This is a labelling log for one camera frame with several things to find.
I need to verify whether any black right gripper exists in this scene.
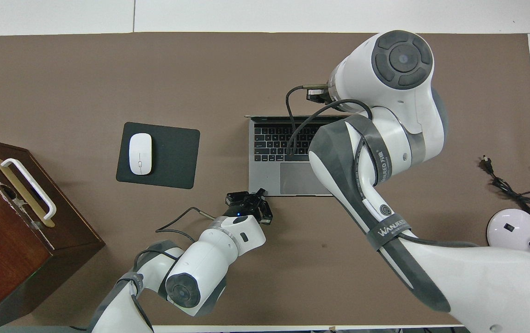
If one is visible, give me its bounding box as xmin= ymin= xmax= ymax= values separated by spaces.
xmin=306 ymin=89 xmax=331 ymax=104

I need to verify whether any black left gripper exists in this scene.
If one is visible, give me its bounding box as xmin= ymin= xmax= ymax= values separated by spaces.
xmin=225 ymin=188 xmax=274 ymax=225

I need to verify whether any grey aluminium laptop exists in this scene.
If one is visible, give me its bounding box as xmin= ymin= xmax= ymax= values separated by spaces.
xmin=245 ymin=114 xmax=363 ymax=197

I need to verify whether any black mouse pad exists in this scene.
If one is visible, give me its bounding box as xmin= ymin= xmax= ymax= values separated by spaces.
xmin=116 ymin=122 xmax=200 ymax=189

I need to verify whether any white computer mouse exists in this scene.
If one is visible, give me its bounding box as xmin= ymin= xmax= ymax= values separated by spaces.
xmin=129 ymin=133 xmax=153 ymax=175

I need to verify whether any brown table mat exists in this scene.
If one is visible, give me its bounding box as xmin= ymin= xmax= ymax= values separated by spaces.
xmin=0 ymin=32 xmax=530 ymax=327

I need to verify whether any white desk lamp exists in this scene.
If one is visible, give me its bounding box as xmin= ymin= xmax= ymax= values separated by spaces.
xmin=486 ymin=178 xmax=530 ymax=254

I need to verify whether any dark brown wooden box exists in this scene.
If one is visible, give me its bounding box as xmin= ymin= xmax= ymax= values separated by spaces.
xmin=0 ymin=135 xmax=105 ymax=332

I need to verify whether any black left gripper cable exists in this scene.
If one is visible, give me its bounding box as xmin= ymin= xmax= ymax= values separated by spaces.
xmin=155 ymin=206 xmax=217 ymax=242

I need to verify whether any black lamp power cord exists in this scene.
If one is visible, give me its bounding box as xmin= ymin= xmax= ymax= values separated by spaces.
xmin=481 ymin=156 xmax=530 ymax=219

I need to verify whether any white box handle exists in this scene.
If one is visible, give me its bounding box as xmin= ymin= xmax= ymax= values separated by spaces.
xmin=0 ymin=158 xmax=56 ymax=220

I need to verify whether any brass handle plate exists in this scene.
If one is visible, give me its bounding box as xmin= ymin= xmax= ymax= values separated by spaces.
xmin=0 ymin=159 xmax=55 ymax=228

